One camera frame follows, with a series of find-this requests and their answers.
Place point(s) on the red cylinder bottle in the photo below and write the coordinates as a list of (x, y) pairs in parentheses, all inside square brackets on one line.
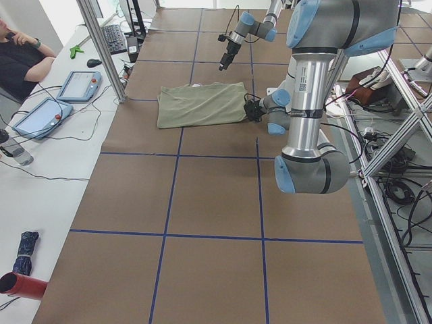
[(19, 285)]

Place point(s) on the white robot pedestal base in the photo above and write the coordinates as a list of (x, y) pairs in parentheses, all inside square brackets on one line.
[(288, 83)]

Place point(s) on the black computer mouse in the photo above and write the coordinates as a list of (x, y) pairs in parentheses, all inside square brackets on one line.
[(92, 63)]

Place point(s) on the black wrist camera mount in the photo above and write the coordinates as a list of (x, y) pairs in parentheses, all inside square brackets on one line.
[(222, 37)]

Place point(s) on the lower blue teach pendant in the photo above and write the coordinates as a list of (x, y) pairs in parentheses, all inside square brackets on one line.
[(43, 119)]

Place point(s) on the green long-sleeve shirt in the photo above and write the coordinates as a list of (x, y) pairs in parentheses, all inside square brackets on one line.
[(204, 105)]

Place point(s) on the aluminium frame post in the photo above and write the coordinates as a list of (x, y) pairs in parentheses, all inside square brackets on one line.
[(98, 39)]

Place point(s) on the upper blue teach pendant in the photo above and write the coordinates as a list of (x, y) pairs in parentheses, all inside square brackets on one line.
[(79, 86)]

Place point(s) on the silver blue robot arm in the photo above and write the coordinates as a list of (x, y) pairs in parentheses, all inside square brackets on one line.
[(309, 163), (247, 25)]

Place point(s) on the person in black shirt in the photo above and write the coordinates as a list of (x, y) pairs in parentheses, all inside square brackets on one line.
[(25, 61)]

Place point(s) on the green plastic toy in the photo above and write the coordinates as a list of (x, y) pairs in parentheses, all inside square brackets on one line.
[(75, 50)]

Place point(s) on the black box white label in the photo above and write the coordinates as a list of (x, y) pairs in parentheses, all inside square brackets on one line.
[(132, 48)]

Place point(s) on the grey water bottle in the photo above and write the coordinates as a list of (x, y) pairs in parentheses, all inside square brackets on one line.
[(11, 148)]

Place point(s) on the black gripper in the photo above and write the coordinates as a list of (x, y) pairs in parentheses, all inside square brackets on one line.
[(255, 110), (230, 47)]

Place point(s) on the blue teach pendant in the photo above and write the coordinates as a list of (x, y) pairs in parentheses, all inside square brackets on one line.
[(43, 119), (79, 86)]

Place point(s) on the dark folded umbrella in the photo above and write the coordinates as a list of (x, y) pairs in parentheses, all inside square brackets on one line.
[(23, 263)]

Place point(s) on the black keyboard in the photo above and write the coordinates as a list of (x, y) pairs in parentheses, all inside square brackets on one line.
[(114, 38)]

